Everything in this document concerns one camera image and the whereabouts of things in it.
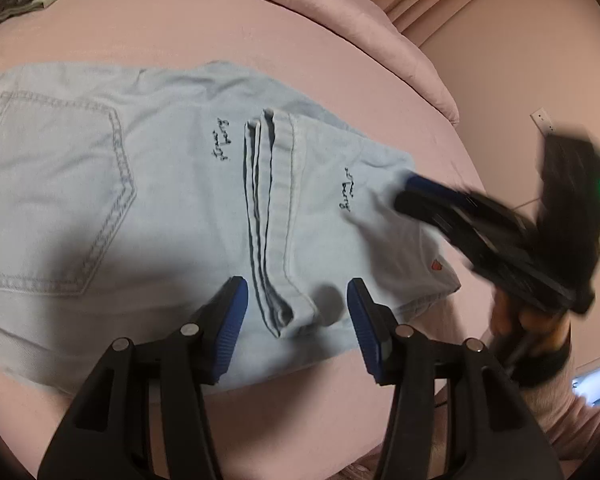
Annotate folded pale green garment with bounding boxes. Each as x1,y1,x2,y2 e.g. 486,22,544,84
0,0,49,27

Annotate person's right forearm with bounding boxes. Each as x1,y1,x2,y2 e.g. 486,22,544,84
502,340,600,463

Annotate white wall socket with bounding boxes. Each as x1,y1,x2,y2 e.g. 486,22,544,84
530,106,557,137

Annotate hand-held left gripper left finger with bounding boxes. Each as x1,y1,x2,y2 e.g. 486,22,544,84
37,276,251,480

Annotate pink duvet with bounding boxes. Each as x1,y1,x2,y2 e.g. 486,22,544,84
94,0,459,127

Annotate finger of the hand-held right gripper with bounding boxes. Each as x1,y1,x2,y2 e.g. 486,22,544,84
394,189,486,248
404,172,478,211

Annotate light blue strawberry pants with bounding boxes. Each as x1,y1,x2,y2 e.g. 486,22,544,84
0,60,463,397

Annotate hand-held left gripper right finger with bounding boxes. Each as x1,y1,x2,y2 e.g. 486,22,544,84
346,277,563,480

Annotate person's right hand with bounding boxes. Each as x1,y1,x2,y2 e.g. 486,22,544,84
491,291,572,356

